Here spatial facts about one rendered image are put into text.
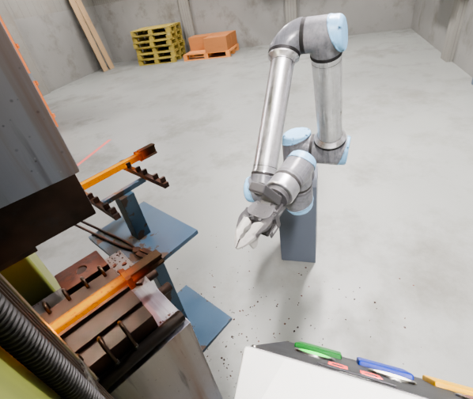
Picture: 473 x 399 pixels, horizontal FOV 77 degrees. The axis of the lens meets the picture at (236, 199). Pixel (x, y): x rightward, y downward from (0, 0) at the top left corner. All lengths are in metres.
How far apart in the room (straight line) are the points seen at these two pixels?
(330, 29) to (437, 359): 1.50
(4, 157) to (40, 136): 0.04
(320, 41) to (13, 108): 0.96
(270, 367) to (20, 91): 0.40
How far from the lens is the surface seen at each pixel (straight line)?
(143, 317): 0.73
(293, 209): 1.00
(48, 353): 0.32
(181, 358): 0.83
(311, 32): 1.17
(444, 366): 1.82
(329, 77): 1.25
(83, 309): 0.78
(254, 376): 0.38
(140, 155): 1.35
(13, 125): 0.42
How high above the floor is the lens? 1.54
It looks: 36 degrees down
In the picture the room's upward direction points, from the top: 10 degrees counter-clockwise
